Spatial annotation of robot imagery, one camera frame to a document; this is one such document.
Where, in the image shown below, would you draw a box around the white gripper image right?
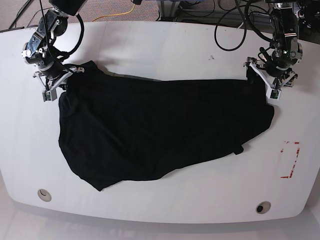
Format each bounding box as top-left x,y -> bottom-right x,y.
243,57 -> 298,101

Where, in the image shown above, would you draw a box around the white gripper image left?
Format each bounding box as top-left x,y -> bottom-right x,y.
32,65 -> 85,102

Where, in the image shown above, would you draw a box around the black t-shirt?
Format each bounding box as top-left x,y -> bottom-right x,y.
58,61 -> 275,191

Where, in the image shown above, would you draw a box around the red tape rectangle marking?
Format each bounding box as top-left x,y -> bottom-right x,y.
277,141 -> 300,179

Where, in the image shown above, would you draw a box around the black cable image left arm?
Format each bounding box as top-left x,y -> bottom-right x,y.
32,0 -> 86,64

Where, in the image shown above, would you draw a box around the black cable image arm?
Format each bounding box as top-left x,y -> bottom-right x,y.
32,0 -> 86,64
213,0 -> 273,64

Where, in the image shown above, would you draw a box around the black cable image right arm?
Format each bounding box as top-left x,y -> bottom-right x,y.
213,0 -> 273,64

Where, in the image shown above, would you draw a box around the yellow cable on floor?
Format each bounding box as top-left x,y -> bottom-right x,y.
92,4 -> 136,23

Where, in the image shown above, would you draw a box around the left table cable grommet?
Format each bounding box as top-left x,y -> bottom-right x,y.
37,189 -> 52,202

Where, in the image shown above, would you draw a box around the table cable grommet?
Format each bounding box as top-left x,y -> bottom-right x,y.
37,189 -> 52,202
255,201 -> 271,215

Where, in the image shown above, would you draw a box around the right table cable grommet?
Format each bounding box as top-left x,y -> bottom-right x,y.
255,201 -> 271,215

